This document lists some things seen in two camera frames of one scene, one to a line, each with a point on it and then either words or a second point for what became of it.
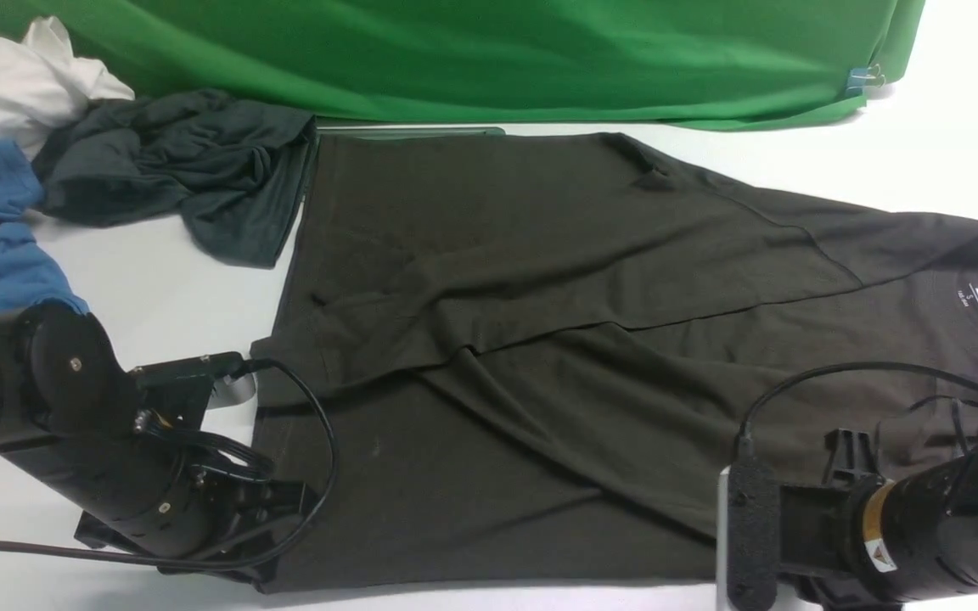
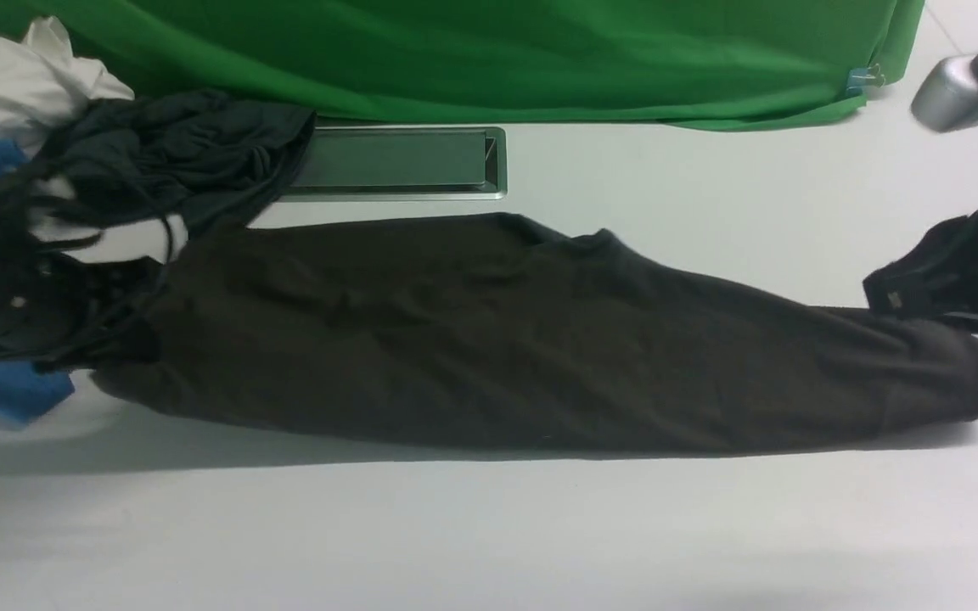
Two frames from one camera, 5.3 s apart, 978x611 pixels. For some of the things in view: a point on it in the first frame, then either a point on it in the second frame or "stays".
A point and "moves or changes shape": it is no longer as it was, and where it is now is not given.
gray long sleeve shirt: [537, 358] moves or changes shape
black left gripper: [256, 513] → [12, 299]
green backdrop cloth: [694, 64] stays
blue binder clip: [862, 77] stays
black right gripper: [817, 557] → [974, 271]
